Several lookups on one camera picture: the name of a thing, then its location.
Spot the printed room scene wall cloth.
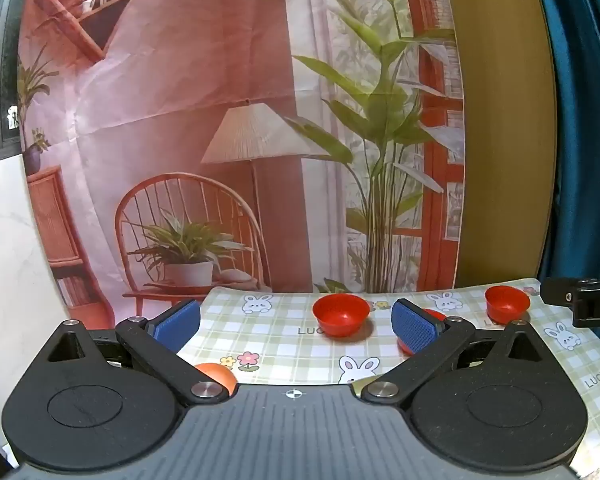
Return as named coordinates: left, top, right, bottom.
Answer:
left=17, top=0, right=466, bottom=328

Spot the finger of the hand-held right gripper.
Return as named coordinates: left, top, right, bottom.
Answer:
left=540, top=278, right=577, bottom=307

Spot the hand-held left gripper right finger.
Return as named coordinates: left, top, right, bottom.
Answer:
left=361, top=299, right=551, bottom=403

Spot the red plastic bowl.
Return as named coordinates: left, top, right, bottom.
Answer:
left=312, top=294, right=372, bottom=342
left=484, top=285, right=532, bottom=326
left=396, top=309, right=448, bottom=357

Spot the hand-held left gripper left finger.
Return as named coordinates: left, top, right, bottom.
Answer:
left=45, top=299, right=232, bottom=406

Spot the teal curtain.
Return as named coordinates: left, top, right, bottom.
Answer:
left=527, top=0, right=600, bottom=286

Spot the yellow-brown wooden board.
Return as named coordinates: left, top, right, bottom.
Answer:
left=440, top=0, right=556, bottom=293

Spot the checked rabbit print tablecloth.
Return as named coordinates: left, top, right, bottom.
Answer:
left=177, top=277, right=600, bottom=480

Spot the orange round object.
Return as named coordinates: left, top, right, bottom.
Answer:
left=194, top=362, right=238, bottom=395

